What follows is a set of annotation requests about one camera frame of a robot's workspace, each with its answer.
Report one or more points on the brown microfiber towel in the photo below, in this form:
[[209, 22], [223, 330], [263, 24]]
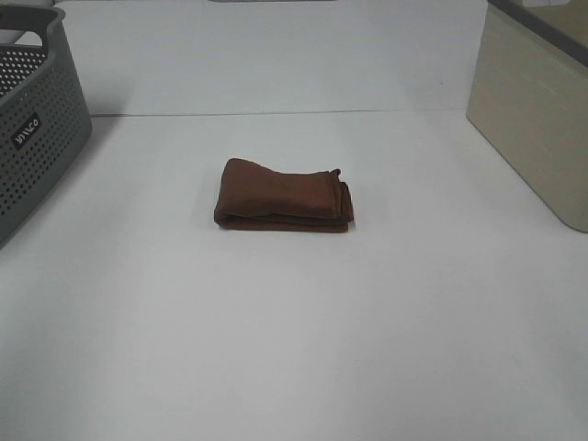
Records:
[[255, 198]]

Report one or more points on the beige plastic storage bin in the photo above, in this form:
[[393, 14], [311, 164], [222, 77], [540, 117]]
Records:
[[529, 98]]

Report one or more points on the grey perforated plastic basket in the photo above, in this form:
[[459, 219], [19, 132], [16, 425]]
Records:
[[45, 121]]

